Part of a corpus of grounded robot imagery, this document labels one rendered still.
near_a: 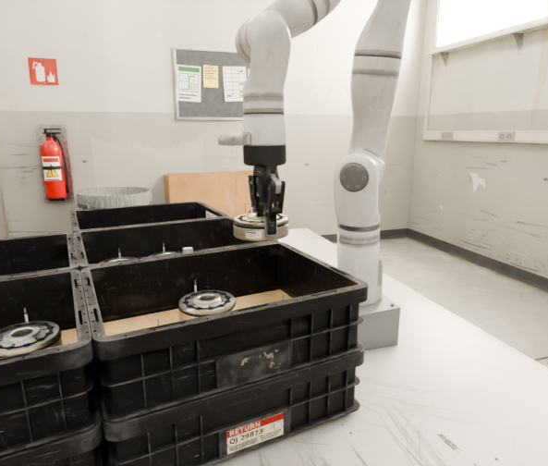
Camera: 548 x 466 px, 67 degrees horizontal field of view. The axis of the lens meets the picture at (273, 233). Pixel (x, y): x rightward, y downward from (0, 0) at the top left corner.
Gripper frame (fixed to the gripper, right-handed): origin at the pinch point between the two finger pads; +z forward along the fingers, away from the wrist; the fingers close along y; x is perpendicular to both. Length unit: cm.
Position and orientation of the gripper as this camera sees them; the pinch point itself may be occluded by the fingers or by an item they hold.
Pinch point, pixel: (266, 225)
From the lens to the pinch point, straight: 74.9
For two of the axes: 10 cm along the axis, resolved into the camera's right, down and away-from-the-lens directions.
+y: -3.4, -2.1, 9.1
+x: -9.4, 1.0, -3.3
